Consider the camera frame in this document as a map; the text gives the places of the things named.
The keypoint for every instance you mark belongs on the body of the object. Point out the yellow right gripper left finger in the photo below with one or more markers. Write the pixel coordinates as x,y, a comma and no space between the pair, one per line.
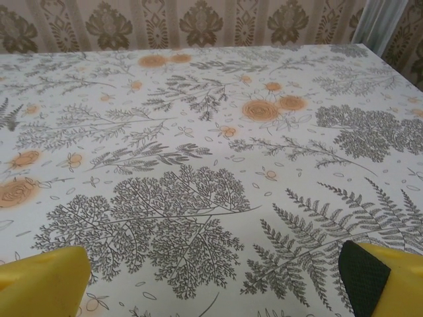
39,287

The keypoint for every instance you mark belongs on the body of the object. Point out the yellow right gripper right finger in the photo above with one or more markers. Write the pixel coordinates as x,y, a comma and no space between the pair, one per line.
396,287

